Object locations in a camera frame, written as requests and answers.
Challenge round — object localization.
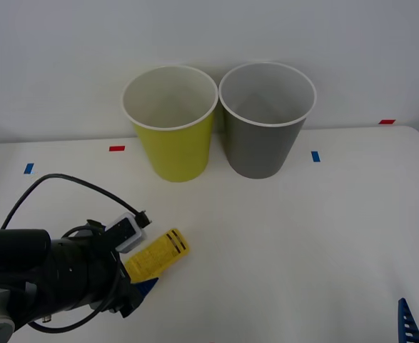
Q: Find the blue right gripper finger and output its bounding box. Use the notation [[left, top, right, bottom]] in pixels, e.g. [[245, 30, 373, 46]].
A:
[[398, 297, 419, 343]]

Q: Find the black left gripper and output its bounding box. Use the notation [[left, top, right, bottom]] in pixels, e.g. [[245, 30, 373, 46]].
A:
[[85, 219, 159, 319]]

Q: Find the yellow bottle with black cap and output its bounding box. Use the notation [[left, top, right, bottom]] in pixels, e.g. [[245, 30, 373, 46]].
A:
[[123, 226, 191, 284]]

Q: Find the yellow-green plastic waste bin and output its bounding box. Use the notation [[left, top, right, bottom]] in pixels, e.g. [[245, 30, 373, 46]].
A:
[[120, 64, 220, 184]]

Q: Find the grey plastic waste bin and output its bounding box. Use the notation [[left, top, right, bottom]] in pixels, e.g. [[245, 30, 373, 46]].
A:
[[218, 61, 318, 180]]

